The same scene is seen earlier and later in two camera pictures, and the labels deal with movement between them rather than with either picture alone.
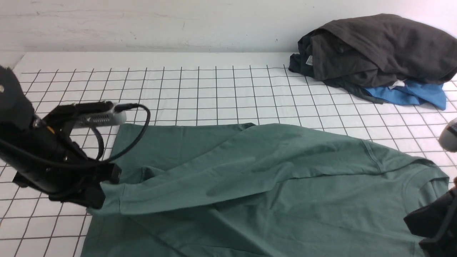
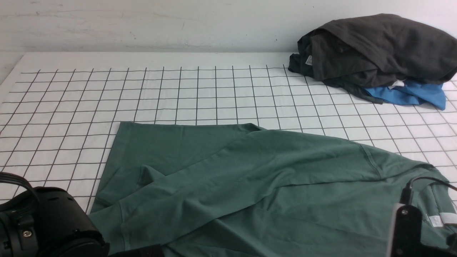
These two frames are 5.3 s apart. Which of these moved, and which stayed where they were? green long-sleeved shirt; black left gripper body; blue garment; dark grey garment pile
Moved: black left gripper body
Stayed: green long-sleeved shirt; blue garment; dark grey garment pile
